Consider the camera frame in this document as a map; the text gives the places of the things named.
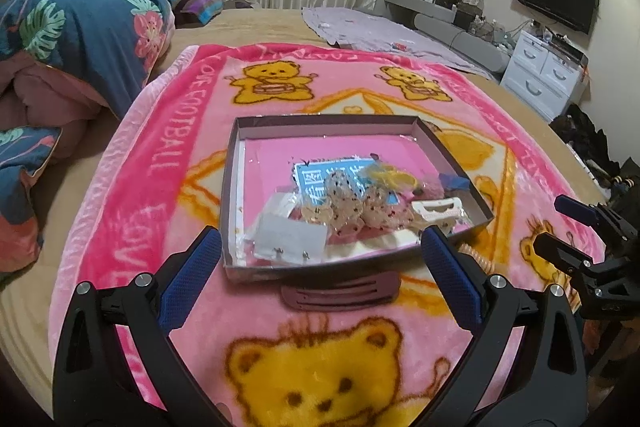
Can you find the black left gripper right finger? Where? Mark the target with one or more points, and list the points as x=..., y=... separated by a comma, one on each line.
x=524, y=363

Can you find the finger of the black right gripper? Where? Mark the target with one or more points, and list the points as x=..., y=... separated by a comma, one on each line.
x=586, y=214
x=565, y=257

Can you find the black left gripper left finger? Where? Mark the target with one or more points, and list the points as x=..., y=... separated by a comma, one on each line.
x=93, y=384

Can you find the white claw hair clip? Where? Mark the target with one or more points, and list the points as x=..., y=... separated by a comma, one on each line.
x=446, y=214

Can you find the small blue box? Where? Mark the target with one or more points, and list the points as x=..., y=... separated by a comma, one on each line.
x=452, y=182

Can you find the dark maroon hair clip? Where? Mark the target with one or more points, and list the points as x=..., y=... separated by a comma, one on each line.
x=344, y=295

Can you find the sheer dotted bow hair clip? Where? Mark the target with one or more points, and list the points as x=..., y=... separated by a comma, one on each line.
x=374, y=208

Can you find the white earring card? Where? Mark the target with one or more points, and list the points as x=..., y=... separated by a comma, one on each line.
x=288, y=241

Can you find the clear beige claw clip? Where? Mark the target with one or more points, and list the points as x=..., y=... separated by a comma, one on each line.
x=321, y=214

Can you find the clear plastic packet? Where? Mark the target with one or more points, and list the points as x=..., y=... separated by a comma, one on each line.
x=275, y=211

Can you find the dark clothes pile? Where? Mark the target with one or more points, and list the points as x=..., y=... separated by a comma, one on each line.
x=619, y=181

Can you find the white drawer cabinet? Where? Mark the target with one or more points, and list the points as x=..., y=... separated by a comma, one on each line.
x=544, y=78

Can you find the pink cartoon bear blanket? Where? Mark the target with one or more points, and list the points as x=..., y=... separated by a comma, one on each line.
x=159, y=183

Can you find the grey dressing table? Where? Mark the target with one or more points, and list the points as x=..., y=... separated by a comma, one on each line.
x=476, y=40

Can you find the lilac bed sheet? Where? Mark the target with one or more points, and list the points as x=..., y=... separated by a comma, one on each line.
x=355, y=30

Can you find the shallow cardboard box tray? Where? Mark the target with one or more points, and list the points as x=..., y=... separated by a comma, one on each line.
x=296, y=153

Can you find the blue floral quilt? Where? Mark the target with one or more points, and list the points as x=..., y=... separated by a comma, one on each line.
x=62, y=63

